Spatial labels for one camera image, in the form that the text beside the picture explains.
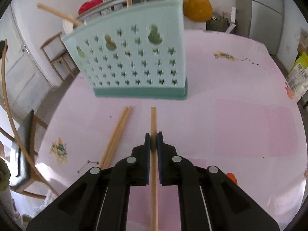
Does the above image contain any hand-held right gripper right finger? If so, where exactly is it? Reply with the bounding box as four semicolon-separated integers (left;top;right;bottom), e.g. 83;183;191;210
157;132;280;231

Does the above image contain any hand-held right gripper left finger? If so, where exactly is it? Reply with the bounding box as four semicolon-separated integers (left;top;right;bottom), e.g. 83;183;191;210
26;133;151;231

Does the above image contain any mint green utensil holder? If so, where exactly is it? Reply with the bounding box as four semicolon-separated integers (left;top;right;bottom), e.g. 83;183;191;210
61;0;188;100

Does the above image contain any wooden chair with dark seat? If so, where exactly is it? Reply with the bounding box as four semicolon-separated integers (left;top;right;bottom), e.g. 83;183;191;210
40;32;80;87

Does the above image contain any dark chair with curved back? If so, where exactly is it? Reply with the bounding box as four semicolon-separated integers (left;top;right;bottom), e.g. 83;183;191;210
0;39;60;199

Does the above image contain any dark green bag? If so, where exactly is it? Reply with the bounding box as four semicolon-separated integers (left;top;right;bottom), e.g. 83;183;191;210
206;17;231;32

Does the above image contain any orange plastic bag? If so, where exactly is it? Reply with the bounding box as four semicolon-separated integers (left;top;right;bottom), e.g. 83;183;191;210
183;0;213;24

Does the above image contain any white desk with wooden top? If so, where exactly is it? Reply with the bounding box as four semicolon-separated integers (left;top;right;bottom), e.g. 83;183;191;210
77;0;169;23

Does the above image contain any white panelled door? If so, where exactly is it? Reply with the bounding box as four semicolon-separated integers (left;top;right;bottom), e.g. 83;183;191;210
0;3;53;119

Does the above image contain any red plastic bag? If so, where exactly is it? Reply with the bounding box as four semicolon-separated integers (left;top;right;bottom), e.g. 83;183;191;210
78;0;103;15

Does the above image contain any yellow-green rice bag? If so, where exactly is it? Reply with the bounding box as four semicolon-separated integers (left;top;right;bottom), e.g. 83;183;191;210
286;52;308;100

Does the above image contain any grey refrigerator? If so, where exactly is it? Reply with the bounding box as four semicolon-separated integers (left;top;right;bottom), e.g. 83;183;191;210
249;0;285;56

